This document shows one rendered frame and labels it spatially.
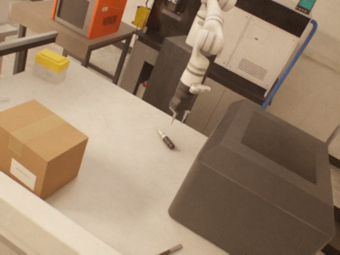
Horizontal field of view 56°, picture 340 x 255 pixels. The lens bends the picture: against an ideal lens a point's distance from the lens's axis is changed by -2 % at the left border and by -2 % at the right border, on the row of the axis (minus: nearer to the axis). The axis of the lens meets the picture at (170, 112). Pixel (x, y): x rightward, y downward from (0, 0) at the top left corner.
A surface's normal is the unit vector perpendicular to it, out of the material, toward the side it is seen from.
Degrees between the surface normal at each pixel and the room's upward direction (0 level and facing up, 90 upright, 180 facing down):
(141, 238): 0
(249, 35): 90
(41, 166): 90
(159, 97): 90
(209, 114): 90
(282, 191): 51
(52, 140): 0
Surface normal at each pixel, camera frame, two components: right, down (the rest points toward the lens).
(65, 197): 0.36, -0.80
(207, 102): -0.37, 0.36
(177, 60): -0.54, 0.25
